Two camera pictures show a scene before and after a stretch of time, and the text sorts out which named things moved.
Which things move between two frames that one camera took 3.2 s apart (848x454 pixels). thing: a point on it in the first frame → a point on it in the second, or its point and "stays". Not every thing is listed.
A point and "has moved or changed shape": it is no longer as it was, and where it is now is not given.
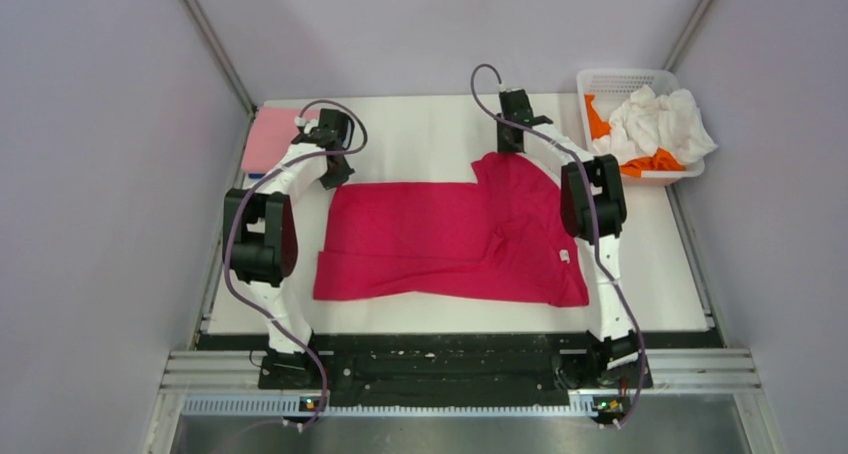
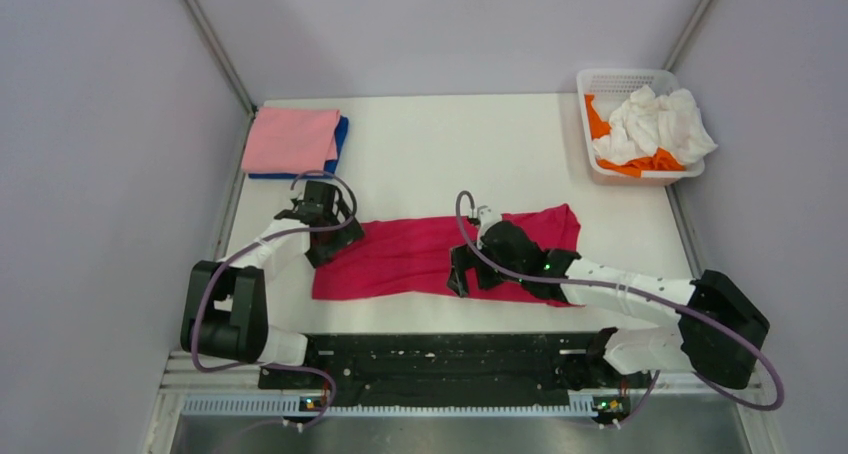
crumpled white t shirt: [644, 125] stays
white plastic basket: [612, 87] stays
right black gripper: [502, 147] → [462, 259]
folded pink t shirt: [272, 131] stays
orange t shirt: [659, 160] stays
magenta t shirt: [506, 237] has moved or changed shape
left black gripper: [334, 180] → [347, 233]
